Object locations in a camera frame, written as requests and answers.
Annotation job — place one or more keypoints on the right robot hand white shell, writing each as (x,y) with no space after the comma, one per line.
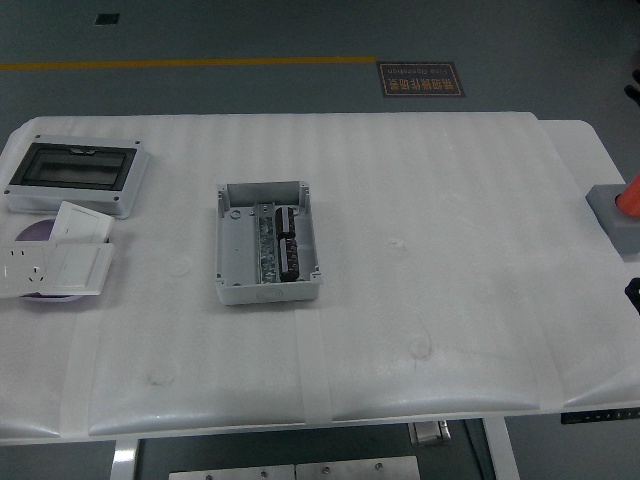
(635,94)

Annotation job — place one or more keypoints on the grey distribution box dark window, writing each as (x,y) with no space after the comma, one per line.
(75,167)

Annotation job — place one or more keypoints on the white table leg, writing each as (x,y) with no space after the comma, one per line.
(502,450)
(122,460)

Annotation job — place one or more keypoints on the orange cone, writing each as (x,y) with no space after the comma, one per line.
(631,197)

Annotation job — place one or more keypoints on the white wall switch panel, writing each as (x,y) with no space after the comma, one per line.
(75,267)

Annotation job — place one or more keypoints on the white foam mat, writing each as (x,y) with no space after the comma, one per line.
(200,350)

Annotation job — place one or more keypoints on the metal mounting rail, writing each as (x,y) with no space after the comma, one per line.
(265,240)

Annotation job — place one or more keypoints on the black table control panel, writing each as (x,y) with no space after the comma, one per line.
(600,416)

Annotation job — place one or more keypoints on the metal floor plate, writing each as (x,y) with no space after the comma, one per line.
(232,473)
(357,470)

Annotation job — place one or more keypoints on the floor sign with orange text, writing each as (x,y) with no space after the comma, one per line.
(420,80)

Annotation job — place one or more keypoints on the metal bracket under table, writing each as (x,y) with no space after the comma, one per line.
(429,434)

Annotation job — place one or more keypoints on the white wall socket panel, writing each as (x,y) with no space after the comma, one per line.
(20,270)

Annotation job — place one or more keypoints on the purple round disc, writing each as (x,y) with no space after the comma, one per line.
(35,232)

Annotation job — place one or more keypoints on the dark floor hatch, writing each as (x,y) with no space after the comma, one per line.
(106,19)

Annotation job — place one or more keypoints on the open grey plastic box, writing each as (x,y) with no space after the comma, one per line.
(235,250)

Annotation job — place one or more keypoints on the white blank switch plate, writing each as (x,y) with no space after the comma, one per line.
(80,222)

